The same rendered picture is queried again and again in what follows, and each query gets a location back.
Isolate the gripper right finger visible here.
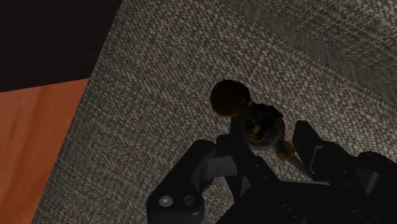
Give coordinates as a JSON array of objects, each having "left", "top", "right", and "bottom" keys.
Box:
[{"left": 292, "top": 120, "right": 397, "bottom": 224}]

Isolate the dark brown doll figure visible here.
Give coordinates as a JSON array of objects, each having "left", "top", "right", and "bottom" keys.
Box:
[{"left": 209, "top": 80, "right": 315, "bottom": 180}]

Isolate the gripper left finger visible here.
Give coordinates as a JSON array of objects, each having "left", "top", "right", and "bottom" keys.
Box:
[{"left": 146, "top": 116, "right": 280, "bottom": 224}]

